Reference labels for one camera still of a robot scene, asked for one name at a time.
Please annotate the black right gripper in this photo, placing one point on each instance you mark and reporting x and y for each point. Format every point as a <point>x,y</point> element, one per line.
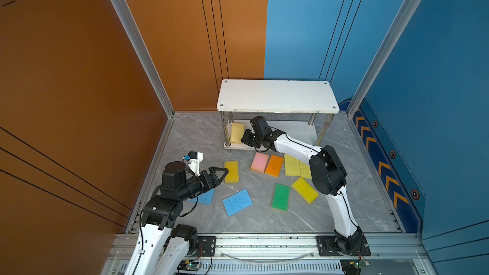
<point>245,139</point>

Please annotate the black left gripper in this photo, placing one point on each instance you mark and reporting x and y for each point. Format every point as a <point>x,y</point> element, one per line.
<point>213,177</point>

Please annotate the pale yellow sponge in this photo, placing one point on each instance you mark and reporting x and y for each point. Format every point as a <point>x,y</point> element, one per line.
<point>237,132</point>

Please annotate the blue sponge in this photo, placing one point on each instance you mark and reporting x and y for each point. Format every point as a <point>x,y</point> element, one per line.
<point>237,202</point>
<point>205,198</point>

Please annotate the green sponge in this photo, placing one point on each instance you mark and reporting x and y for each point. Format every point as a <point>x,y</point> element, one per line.
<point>281,197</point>

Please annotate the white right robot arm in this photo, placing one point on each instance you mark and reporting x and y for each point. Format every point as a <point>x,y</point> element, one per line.
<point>327,173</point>

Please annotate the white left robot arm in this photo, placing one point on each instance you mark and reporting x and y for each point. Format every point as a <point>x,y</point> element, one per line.
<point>161,244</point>

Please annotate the white two-tier shelf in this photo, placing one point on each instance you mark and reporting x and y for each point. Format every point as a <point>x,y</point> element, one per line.
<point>257,97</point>

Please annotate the yellow sponge near left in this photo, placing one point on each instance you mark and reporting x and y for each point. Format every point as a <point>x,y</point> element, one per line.
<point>233,174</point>

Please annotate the pink sponge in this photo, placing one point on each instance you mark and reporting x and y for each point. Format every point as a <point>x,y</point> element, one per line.
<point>259,163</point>

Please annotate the orange sponge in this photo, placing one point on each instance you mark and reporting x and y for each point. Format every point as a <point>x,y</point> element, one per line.
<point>274,166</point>

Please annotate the lime porous sponge left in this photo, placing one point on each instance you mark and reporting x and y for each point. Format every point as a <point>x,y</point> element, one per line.
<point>292,166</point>

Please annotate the lime porous sponge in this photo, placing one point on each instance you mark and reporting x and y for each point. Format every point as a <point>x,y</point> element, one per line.
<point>292,166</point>
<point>305,171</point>

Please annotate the lime porous sponge right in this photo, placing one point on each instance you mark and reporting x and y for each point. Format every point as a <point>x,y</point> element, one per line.
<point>305,171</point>

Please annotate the bright yellow sponge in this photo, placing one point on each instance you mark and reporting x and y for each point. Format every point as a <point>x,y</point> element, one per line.
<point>305,190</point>

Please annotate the green circuit board left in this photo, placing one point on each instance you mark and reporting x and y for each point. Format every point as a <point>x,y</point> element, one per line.
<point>189,266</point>

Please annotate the green circuit board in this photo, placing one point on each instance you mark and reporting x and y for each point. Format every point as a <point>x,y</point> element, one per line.
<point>354,267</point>
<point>189,266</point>

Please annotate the green circuit board right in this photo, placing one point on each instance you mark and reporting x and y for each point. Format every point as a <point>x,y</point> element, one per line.
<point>354,267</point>

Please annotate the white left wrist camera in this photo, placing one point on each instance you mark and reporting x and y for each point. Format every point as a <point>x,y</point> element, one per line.
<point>193,160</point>

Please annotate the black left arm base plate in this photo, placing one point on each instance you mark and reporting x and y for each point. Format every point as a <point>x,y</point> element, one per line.
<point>205,246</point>

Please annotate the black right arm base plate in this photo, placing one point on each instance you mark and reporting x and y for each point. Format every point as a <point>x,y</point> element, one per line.
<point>328,247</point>

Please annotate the aluminium front rail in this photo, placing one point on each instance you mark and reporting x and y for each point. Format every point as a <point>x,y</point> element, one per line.
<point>284,253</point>

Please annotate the aluminium corner post left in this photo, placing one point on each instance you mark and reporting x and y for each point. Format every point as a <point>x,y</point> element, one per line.
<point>128,22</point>

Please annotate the aluminium corner post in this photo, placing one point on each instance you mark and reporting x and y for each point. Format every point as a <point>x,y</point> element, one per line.
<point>128,22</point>
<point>397,27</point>

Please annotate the aluminium corner post right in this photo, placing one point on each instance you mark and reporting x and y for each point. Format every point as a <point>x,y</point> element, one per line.
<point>397,27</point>

